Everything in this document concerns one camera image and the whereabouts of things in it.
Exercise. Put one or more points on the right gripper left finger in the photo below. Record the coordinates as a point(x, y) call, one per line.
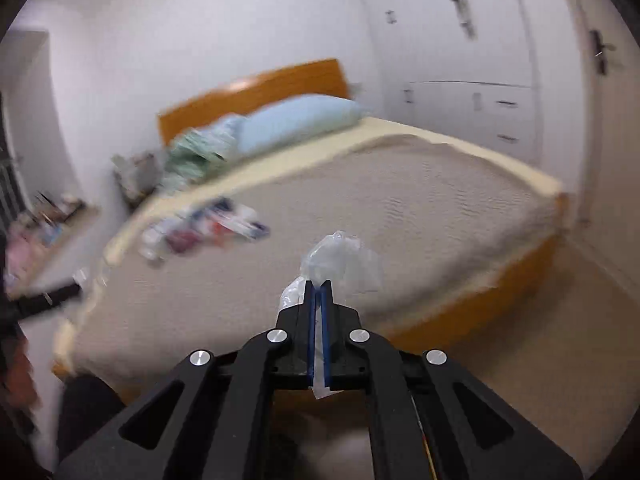
point(209, 418)

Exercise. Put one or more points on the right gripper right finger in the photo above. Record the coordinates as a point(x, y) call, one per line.
point(428, 416)

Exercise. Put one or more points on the white tissue wad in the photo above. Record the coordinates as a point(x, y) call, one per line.
point(353, 270)

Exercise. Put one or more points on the person's left hand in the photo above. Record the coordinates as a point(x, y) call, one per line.
point(19, 396)

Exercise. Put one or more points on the cluttered window sill shelf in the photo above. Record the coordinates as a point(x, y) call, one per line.
point(37, 236)

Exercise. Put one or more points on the cream mattress sheet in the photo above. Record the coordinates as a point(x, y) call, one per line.
point(350, 154)

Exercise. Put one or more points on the white milk carton box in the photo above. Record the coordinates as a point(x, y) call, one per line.
point(153, 242)

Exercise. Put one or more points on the purple rolled towel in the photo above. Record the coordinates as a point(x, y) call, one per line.
point(181, 241)

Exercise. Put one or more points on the black metal side rack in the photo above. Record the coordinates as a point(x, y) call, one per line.
point(137, 177)

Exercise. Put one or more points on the green floral quilt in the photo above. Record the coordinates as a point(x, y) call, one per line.
point(199, 154)

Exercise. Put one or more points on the light blue pillow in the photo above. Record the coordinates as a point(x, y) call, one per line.
point(295, 120)

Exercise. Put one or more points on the orange wooden headboard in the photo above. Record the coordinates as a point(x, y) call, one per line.
point(458, 318)

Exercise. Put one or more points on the white wardrobe cabinets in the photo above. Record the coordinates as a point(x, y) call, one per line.
point(500, 73)

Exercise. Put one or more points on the beige room door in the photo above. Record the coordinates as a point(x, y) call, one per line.
point(611, 199)

